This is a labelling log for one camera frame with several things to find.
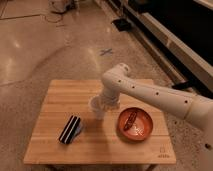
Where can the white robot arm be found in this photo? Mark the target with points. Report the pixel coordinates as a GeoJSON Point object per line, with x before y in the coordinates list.
{"type": "Point", "coordinates": [195, 109]}

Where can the blue tape cross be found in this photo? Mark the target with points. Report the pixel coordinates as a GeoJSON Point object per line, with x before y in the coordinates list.
{"type": "Point", "coordinates": [106, 51]}

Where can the brown item in bowl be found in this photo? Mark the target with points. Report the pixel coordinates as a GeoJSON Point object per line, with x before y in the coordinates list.
{"type": "Point", "coordinates": [131, 119]}

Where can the black striped eraser block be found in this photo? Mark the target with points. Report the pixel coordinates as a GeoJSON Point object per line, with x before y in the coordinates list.
{"type": "Point", "coordinates": [72, 129]}

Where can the orange bowl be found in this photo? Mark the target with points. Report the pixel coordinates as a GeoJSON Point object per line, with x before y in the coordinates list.
{"type": "Point", "coordinates": [141, 128]}

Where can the wooden table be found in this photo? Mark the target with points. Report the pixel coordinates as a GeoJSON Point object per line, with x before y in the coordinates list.
{"type": "Point", "coordinates": [99, 142]}

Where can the black floor box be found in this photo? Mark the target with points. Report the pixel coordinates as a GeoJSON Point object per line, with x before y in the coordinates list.
{"type": "Point", "coordinates": [122, 24]}

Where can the white device on floor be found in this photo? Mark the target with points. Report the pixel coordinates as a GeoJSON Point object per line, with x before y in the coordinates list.
{"type": "Point", "coordinates": [61, 6]}

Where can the long wall shelf rail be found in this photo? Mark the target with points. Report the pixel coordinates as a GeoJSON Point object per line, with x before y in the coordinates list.
{"type": "Point", "coordinates": [183, 30]}

